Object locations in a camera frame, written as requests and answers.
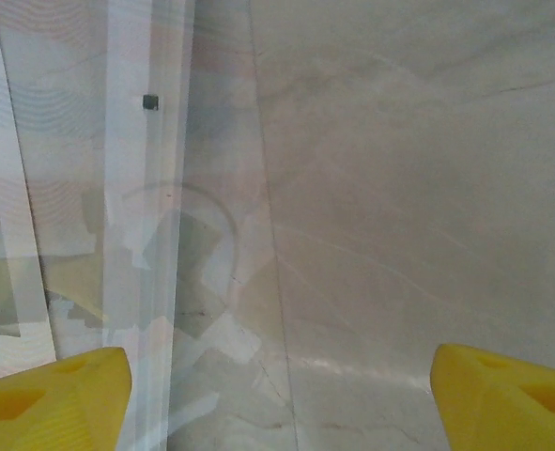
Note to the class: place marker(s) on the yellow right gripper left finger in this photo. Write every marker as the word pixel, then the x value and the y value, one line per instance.
pixel 47 413

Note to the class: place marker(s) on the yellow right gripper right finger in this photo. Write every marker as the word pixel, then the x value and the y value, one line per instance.
pixel 502 409

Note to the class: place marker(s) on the white wooden picture frame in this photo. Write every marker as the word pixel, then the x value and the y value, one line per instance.
pixel 131 197

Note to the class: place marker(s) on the black metal retaining tab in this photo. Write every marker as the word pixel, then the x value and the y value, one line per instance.
pixel 151 102

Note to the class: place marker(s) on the clear acrylic frame pane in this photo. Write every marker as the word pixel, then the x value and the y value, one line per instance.
pixel 223 141

